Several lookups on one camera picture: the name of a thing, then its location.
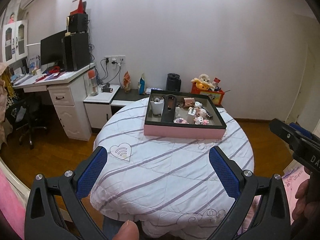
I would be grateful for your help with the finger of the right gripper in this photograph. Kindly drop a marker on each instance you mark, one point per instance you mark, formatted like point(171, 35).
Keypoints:
point(286, 133)
point(305, 132)

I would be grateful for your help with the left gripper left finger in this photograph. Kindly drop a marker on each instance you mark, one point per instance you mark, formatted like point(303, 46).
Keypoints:
point(43, 219)

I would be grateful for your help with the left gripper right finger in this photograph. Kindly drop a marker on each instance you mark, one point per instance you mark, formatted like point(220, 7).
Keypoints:
point(271, 219)

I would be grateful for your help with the rose gold metal canister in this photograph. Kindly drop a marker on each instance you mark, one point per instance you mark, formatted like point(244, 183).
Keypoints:
point(188, 102)

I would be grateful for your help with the white cat shaped cup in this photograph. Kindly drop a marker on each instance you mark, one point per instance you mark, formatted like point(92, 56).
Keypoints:
point(157, 105)

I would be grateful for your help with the pink white brick figure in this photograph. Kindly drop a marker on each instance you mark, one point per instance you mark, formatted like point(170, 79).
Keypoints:
point(199, 120)

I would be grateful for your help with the pastel brick block model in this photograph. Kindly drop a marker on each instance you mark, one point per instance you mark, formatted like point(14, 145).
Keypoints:
point(180, 121)

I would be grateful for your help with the black tv remote control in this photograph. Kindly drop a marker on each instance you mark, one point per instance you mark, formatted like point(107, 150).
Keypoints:
point(169, 107)

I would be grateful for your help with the right hand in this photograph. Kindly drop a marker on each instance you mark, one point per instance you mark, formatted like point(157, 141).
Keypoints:
point(307, 201)

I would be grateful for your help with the left hand thumb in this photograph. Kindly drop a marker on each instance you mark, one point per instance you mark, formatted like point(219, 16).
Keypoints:
point(128, 231)

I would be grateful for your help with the pink floral bedding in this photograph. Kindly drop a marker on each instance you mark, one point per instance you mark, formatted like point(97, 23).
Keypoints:
point(12, 208)

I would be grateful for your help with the orange toy storage box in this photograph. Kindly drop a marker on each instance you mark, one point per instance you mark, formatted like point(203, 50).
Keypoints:
point(215, 96)

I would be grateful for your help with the yellow plush toy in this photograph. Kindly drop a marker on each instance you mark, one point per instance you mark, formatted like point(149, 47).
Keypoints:
point(203, 82)

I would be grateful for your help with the white striped quilt cover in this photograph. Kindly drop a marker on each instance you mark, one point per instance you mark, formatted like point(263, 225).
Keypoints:
point(167, 184)

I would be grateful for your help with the white low side cabinet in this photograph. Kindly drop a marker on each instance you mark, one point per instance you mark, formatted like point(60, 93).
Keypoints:
point(98, 107)

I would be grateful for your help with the pink box with black rim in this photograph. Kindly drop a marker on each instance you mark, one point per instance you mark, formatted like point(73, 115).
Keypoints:
point(182, 115)

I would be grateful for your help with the black cylindrical appliance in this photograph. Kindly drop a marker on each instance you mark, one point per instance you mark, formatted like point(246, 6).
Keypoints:
point(173, 82)

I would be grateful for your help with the white desk with drawers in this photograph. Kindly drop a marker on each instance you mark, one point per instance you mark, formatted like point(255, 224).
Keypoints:
point(67, 92)

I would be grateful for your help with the bottle with orange cap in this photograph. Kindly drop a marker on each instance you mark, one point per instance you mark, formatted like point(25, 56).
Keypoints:
point(93, 86)

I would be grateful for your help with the blue white bottle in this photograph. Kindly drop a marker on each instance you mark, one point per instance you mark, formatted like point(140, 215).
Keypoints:
point(141, 85)

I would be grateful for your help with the orange snack bag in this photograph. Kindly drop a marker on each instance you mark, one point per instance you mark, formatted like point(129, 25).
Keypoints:
point(127, 82)

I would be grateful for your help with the black computer monitor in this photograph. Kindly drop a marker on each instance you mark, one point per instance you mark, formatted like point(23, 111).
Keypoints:
point(51, 49)

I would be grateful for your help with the black computer tower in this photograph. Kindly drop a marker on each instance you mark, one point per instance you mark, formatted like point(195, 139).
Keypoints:
point(75, 50)

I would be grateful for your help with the white glass door cabinet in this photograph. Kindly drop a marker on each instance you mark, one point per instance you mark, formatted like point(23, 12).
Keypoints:
point(14, 41)

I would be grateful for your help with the black speaker box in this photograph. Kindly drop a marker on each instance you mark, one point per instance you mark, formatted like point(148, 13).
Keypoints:
point(77, 23)

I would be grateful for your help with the white wall power strip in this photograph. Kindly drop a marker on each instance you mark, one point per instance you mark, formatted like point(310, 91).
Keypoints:
point(121, 59)

